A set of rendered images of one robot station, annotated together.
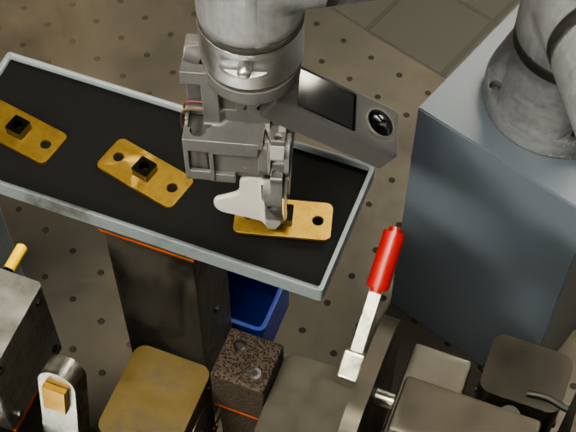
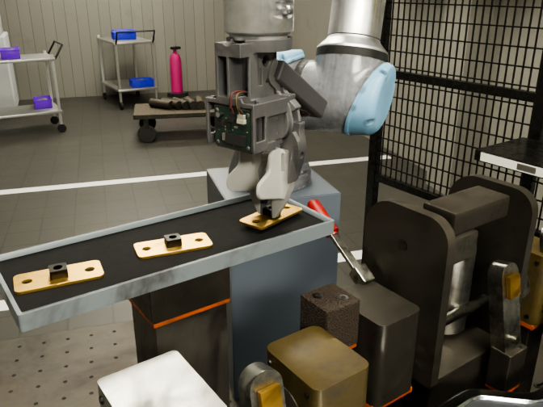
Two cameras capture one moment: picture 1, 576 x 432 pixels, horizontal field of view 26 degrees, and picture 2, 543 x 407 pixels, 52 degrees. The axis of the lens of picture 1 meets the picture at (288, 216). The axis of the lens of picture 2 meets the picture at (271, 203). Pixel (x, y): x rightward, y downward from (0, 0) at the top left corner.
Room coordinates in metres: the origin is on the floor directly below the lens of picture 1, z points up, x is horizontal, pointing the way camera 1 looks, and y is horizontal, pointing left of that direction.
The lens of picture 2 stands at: (0.22, 0.54, 1.44)
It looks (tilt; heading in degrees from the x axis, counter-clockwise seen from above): 21 degrees down; 304
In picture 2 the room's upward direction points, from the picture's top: straight up
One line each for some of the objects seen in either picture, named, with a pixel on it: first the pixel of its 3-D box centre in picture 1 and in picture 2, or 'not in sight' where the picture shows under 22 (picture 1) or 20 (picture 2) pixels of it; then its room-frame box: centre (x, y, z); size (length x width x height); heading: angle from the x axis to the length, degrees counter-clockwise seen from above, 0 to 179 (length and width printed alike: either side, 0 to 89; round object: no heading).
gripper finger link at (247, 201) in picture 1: (249, 204); (271, 186); (0.56, 0.03, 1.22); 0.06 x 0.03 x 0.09; 84
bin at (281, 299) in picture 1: (237, 301); not in sight; (0.73, 0.06, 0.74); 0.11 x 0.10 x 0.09; 69
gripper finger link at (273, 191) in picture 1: (273, 178); (285, 144); (0.56, 0.01, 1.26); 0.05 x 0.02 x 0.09; 174
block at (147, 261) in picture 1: (176, 295); (186, 405); (0.64, 0.12, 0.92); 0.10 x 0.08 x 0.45; 69
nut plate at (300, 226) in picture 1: (283, 215); (271, 211); (0.58, 0.00, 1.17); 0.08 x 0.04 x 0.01; 84
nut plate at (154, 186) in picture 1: (144, 170); (173, 241); (0.63, 0.13, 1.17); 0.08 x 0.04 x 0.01; 56
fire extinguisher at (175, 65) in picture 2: not in sight; (176, 72); (5.55, -5.15, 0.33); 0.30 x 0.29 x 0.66; 140
